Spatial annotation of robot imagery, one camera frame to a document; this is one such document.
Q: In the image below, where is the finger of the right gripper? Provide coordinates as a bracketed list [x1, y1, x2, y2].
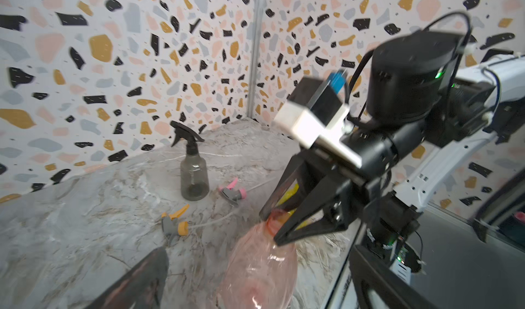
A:
[273, 175, 349, 246]
[259, 153, 304, 221]

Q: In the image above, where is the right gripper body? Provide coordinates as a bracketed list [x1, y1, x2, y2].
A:
[295, 148, 384, 231]

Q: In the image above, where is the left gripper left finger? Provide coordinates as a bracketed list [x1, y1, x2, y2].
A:
[87, 247, 169, 308]

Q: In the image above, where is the black spray nozzle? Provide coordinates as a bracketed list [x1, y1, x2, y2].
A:
[170, 121, 205, 156]

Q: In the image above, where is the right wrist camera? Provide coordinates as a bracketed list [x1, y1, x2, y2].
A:
[273, 71, 363, 168]

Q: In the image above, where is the orange grey spray nozzle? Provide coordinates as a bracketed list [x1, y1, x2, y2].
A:
[161, 205, 189, 247]

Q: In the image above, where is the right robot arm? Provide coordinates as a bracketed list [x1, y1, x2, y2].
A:
[260, 27, 524, 264]

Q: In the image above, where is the pink grey spray nozzle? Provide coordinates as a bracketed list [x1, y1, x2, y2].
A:
[218, 178, 247, 206]

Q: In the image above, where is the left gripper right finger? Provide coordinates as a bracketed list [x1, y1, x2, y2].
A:
[349, 245, 436, 308]

